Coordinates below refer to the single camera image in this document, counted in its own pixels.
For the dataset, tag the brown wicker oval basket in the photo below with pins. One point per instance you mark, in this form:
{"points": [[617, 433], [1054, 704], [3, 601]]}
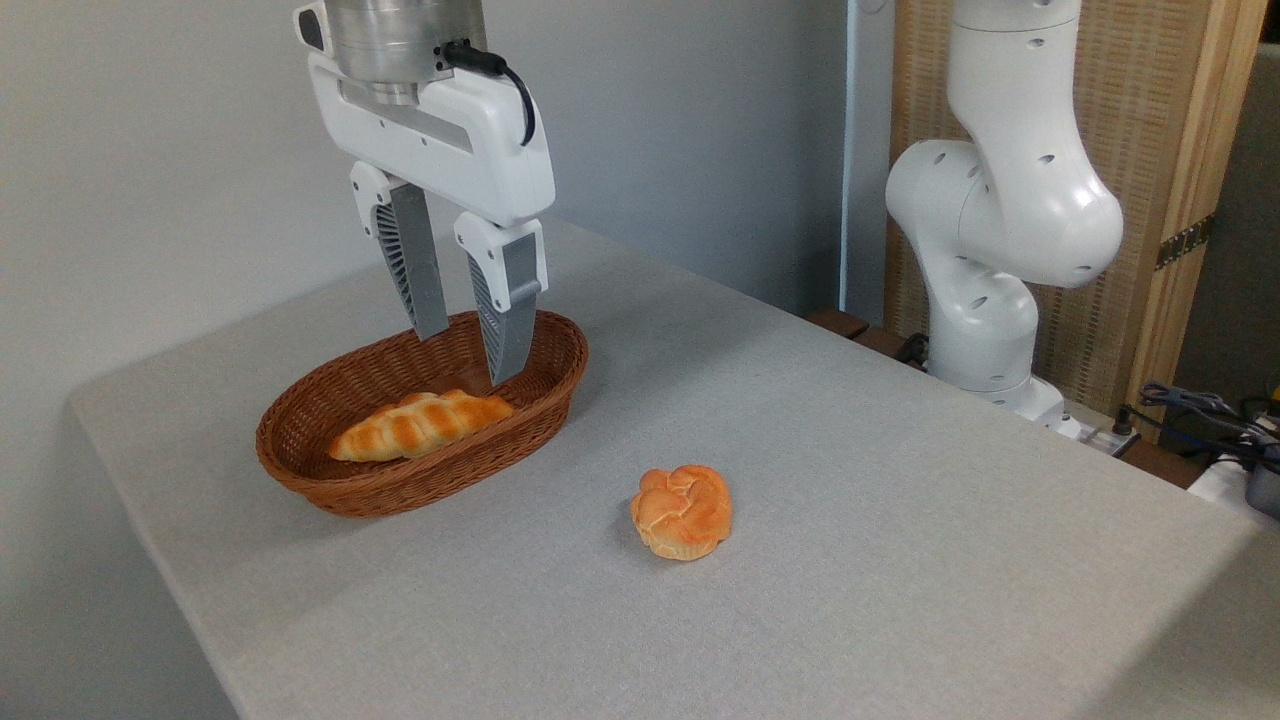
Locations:
{"points": [[330, 480]]}

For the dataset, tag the silver cylindrical wrist flange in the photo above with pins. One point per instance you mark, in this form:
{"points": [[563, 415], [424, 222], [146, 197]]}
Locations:
{"points": [[395, 40]]}

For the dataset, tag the round knotted bread roll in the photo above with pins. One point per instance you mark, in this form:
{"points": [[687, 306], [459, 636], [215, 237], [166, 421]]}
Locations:
{"points": [[682, 512]]}

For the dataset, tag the white vertical wall trim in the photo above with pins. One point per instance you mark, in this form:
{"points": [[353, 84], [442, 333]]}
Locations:
{"points": [[850, 150]]}

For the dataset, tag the grey box device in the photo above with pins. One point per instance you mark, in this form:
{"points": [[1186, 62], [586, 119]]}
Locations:
{"points": [[1264, 490]]}

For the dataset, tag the woven wooden folding screen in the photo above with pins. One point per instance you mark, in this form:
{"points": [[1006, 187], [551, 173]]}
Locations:
{"points": [[1150, 120]]}

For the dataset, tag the long braided bread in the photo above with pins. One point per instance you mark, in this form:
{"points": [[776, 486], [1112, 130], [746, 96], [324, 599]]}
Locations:
{"points": [[420, 425]]}

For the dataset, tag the brass screen hinge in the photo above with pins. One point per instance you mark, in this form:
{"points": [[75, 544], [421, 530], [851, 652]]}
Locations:
{"points": [[1185, 242]]}

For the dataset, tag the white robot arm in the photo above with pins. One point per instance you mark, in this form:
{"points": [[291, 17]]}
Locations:
{"points": [[1010, 200]]}

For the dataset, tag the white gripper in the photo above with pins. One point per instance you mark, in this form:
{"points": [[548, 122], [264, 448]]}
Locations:
{"points": [[470, 150]]}

